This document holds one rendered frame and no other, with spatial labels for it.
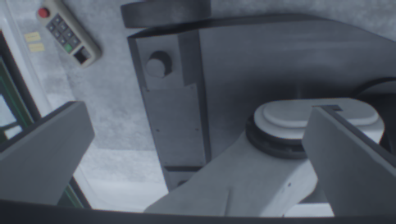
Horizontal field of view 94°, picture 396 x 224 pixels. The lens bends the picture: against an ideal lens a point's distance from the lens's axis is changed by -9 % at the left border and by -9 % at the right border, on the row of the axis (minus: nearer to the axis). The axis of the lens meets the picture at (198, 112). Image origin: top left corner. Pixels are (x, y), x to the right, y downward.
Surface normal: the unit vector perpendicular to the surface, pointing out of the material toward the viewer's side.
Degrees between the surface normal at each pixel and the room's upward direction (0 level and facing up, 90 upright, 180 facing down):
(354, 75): 0
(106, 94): 0
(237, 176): 90
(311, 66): 0
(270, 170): 90
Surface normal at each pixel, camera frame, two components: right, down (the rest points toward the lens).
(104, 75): -0.11, 0.50
